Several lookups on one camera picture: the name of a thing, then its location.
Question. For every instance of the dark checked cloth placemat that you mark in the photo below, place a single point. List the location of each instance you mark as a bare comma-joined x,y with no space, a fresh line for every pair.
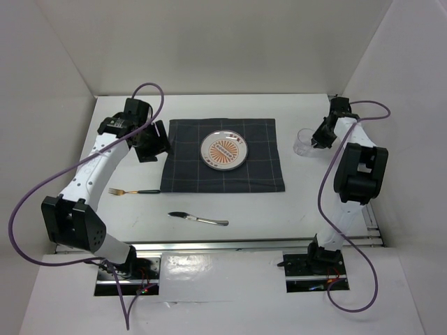
185,172

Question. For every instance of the clear drinking glass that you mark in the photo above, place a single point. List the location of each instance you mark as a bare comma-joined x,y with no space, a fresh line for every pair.
303,142

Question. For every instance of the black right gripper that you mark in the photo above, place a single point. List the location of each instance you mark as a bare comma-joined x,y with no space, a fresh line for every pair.
318,138

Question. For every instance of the silver table knife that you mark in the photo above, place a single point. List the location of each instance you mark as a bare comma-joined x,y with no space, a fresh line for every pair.
186,216

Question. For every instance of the aluminium right side rail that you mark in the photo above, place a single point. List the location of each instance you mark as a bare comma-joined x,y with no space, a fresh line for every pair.
370,216

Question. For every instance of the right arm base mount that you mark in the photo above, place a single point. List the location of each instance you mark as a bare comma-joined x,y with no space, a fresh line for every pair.
301,276

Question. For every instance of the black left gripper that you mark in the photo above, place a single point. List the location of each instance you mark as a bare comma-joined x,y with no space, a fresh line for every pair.
160,144

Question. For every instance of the aluminium rail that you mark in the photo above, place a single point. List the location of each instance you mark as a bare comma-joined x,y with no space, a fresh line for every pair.
370,216
223,245

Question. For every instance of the orange sunburst ceramic plate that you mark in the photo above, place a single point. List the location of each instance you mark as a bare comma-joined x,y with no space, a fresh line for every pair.
224,150

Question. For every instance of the aluminium front rail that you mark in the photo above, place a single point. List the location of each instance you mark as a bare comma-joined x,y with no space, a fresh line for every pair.
223,245

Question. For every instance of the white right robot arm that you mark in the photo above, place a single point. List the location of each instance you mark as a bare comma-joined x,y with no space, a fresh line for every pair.
361,166

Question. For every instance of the gold fork black handle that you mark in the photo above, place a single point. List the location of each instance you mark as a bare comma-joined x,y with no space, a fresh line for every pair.
120,192

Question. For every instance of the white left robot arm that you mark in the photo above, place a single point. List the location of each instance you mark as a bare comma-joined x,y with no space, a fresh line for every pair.
71,219

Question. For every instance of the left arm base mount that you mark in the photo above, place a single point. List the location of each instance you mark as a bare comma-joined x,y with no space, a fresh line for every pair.
144,280

